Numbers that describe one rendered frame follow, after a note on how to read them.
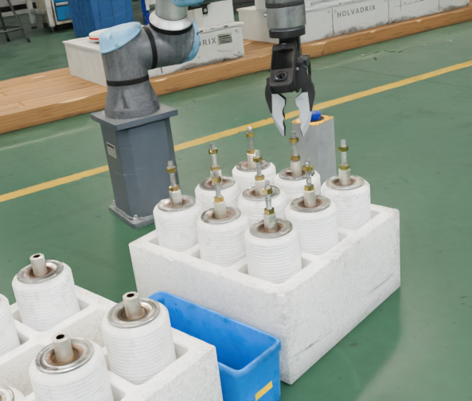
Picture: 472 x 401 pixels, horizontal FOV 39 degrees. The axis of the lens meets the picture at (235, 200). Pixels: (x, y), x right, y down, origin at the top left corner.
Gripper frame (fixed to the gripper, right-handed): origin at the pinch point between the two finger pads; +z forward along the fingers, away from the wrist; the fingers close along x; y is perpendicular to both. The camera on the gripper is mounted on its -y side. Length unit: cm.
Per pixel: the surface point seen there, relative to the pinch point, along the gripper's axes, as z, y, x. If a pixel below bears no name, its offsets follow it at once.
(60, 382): 10, -68, 20
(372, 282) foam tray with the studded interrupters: 28.0, -11.9, -15.4
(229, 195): 10.9, -7.4, 12.7
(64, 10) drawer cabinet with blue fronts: 16, 470, 291
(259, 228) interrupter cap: 9.5, -26.1, 2.8
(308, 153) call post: 10.6, 15.9, -0.5
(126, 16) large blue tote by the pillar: 20, 414, 205
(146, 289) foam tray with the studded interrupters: 26.2, -19.4, 28.9
